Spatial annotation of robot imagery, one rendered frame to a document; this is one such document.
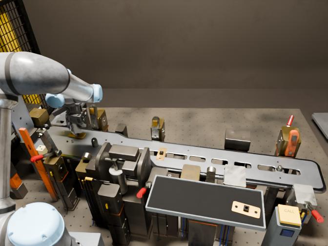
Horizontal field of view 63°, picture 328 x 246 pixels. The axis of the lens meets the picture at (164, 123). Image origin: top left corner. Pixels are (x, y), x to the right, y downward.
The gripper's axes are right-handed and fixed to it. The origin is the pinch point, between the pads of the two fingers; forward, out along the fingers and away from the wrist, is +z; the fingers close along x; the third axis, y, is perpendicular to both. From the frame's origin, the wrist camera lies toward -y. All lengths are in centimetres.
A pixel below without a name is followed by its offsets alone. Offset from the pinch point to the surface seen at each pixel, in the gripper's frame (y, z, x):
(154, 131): 40.2, -0.9, 7.2
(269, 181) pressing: 95, 1, -13
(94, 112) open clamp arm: 6.7, -6.3, 10.8
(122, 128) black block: 21.0, 3.2, 11.0
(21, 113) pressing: -26.6, -10.3, -2.5
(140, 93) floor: -33, 102, 198
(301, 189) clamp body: 105, -4, -20
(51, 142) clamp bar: 1.8, -11.8, -20.8
